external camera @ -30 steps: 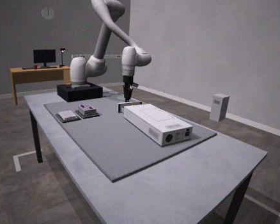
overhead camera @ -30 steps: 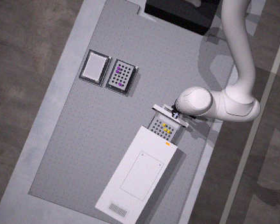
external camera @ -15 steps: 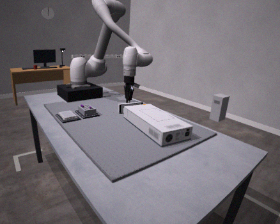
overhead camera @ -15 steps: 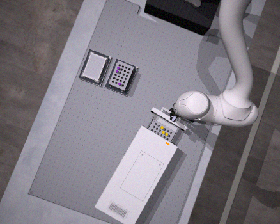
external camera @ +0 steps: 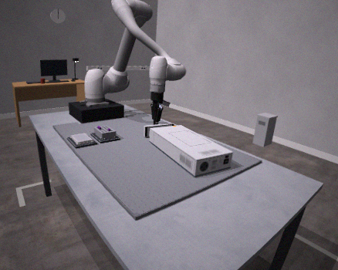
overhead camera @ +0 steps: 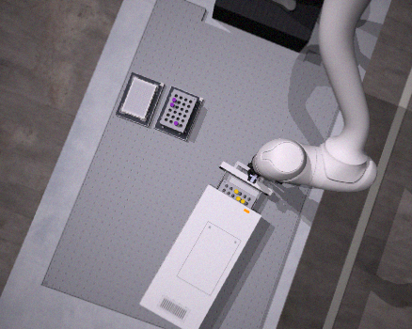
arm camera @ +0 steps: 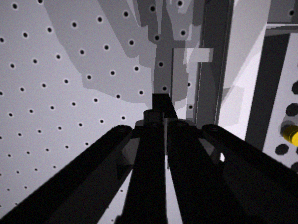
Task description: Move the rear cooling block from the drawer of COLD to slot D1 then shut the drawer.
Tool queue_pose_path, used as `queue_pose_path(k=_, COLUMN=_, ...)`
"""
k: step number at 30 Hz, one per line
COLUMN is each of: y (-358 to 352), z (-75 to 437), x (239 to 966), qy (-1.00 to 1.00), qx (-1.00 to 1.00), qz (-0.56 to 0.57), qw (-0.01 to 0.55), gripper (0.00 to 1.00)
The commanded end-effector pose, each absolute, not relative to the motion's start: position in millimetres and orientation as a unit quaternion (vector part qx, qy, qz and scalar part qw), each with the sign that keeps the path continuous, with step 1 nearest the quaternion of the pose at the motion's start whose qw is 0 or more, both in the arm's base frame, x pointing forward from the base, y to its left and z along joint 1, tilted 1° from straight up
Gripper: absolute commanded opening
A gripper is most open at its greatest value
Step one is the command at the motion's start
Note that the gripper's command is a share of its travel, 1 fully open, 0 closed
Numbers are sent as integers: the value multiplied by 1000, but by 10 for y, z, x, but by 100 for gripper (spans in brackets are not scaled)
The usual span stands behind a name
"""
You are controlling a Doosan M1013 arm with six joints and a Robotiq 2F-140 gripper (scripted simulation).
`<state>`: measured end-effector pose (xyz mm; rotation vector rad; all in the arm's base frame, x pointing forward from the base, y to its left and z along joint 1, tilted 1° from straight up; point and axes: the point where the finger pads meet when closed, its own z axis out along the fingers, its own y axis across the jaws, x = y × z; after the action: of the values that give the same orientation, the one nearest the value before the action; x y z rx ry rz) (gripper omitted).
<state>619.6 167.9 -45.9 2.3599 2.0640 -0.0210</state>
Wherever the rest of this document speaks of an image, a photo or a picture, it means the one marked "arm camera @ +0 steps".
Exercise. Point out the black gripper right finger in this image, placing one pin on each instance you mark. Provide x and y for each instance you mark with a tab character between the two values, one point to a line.
263	186

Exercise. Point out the yellow tube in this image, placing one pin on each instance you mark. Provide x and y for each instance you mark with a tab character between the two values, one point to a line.
290	133

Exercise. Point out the grey perforated block with holes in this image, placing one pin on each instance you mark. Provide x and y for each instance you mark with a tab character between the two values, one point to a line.
274	104

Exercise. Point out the grey base plate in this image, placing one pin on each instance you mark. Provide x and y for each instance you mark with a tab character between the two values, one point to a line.
70	70

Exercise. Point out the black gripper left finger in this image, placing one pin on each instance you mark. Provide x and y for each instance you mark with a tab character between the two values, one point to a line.
81	191

